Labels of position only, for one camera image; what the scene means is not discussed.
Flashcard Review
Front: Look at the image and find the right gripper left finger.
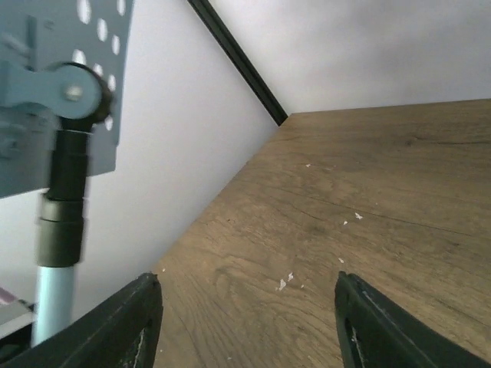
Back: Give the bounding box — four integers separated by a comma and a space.
1, 273, 163, 368

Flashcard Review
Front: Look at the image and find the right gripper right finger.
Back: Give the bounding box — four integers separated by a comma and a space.
334, 271, 490, 368

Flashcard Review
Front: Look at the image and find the light blue music stand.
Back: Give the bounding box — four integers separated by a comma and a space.
1, 1, 133, 346

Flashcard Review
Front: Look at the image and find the left black frame post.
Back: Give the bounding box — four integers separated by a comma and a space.
187, 0, 288, 127

